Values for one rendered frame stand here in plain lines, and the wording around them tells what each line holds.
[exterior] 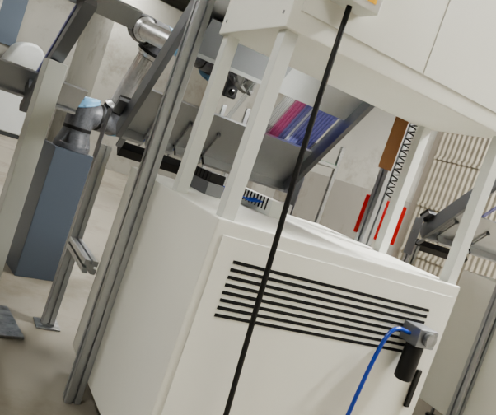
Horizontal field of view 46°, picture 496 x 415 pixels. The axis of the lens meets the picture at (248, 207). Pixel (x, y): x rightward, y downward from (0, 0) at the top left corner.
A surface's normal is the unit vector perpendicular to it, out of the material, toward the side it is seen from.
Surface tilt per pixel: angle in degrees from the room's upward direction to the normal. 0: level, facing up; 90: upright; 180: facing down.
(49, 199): 90
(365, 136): 90
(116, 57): 90
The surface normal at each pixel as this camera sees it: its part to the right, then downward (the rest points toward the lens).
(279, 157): 0.10, 0.79
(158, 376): -0.84, -0.26
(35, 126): 0.54, 0.25
